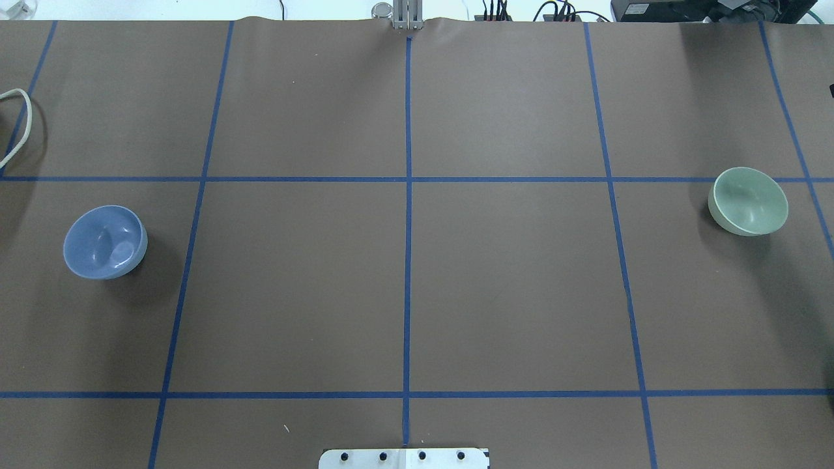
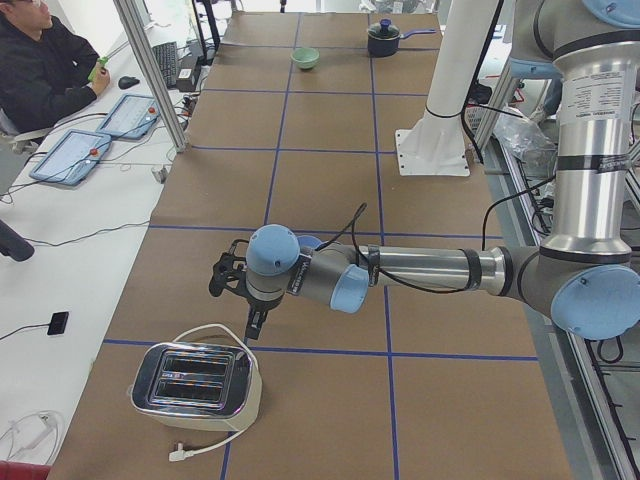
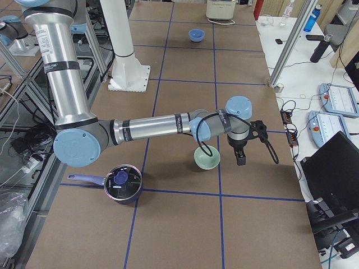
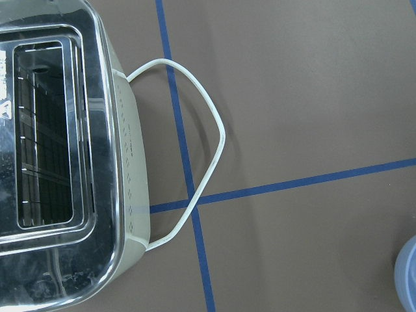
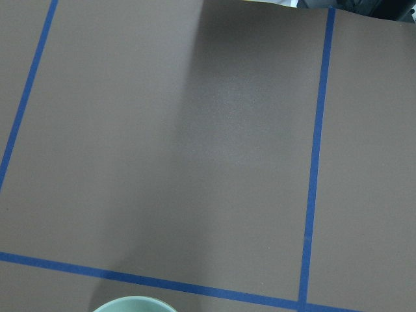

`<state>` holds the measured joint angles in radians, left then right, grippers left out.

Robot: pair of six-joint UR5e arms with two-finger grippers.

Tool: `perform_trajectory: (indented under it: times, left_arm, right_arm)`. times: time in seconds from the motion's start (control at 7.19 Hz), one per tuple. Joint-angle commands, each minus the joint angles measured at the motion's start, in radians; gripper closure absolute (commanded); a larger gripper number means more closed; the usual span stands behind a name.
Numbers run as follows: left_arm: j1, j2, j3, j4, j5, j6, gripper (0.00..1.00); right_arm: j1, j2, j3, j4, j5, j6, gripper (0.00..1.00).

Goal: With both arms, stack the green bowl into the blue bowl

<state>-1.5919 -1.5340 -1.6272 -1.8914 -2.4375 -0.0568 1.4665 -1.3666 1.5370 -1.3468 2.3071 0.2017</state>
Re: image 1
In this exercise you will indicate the aluminium camera post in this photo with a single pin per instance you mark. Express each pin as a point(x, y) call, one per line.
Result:
point(407, 14)

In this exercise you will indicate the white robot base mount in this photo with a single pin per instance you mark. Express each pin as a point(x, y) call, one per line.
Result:
point(406, 458)

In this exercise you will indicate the black electronics box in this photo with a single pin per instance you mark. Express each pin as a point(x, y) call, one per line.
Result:
point(786, 12)

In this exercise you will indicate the green bowl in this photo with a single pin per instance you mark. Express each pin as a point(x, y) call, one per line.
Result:
point(747, 202)

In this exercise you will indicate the blue bowl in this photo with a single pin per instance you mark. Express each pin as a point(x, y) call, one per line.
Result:
point(105, 243)

